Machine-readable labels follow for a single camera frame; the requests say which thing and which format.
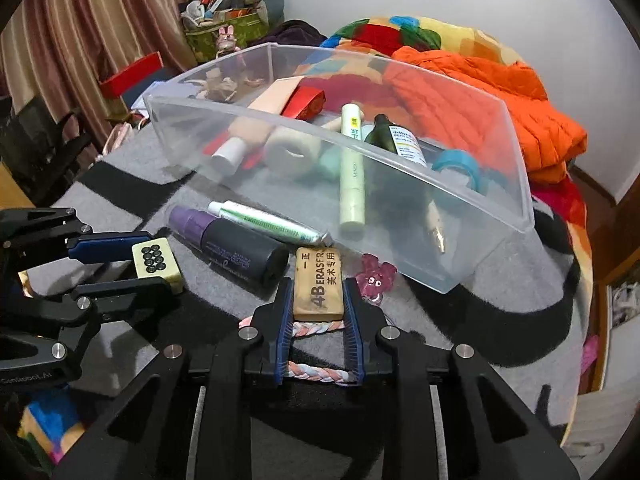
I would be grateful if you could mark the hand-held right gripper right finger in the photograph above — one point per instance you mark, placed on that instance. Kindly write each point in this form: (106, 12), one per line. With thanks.
(352, 330)

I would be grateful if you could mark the light green cosmetic tube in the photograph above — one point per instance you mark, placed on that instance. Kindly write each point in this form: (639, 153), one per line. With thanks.
(352, 180)

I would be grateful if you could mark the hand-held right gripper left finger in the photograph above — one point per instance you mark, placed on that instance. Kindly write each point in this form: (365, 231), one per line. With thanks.
(282, 330)

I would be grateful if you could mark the white tape roll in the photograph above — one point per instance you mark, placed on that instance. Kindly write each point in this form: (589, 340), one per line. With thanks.
(290, 147)

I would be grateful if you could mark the cream mahjong tile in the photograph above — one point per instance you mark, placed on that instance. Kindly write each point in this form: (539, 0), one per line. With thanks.
(155, 262)

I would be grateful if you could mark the colourful patchwork blanket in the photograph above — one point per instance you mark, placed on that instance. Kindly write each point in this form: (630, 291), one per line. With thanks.
(380, 35)

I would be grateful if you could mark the clear plastic storage bin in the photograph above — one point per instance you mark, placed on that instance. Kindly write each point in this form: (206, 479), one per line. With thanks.
(450, 240)

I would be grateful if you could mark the black chair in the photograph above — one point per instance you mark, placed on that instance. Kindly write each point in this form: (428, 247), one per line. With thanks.
(40, 145)

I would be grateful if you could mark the dark green bottle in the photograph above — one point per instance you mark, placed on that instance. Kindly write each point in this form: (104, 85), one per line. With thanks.
(400, 142)

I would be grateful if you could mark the white green ointment tube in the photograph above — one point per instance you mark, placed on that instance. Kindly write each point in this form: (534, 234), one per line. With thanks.
(270, 223)

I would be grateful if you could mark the striped brown curtain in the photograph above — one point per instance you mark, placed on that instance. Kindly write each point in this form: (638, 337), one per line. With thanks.
(75, 35)

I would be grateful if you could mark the red foil pouch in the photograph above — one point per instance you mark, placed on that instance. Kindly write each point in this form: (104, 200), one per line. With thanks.
(306, 102)

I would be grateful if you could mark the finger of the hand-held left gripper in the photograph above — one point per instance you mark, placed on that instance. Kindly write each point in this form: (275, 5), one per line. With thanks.
(110, 247)
(125, 295)

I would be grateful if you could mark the peach cosmetic tube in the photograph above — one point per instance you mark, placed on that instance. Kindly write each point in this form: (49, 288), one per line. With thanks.
(275, 96)

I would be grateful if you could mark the pink bunny figure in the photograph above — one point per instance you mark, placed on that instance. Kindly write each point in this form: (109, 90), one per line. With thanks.
(227, 40)

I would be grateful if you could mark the purple spray bottle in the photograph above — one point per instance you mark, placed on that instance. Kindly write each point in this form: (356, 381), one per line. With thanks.
(225, 245)

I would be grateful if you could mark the orange puffer jacket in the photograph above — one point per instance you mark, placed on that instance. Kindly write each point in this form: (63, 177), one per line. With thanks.
(500, 95)

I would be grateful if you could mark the teal tape roll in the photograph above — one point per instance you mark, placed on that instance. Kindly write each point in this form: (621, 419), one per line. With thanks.
(462, 162)

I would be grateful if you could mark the tan rubber eraser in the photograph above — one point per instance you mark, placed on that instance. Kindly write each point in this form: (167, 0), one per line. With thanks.
(318, 285)

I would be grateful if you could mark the red cardboard box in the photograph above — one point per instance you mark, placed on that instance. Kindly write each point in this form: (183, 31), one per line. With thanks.
(130, 77)

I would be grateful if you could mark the beige cylindrical cosmetic tube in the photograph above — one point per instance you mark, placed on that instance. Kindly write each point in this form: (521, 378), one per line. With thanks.
(235, 147)

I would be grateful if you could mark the grey black patterned blanket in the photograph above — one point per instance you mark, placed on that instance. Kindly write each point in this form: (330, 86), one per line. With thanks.
(150, 185)

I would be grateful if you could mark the purple figure charm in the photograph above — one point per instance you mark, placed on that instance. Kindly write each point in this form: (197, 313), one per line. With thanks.
(376, 280)

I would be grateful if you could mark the dark purple clothes pile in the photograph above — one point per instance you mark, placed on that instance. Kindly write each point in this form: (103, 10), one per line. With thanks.
(295, 34)

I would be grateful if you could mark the green patterned storage bag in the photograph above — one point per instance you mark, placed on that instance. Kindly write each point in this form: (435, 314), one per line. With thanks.
(235, 35)

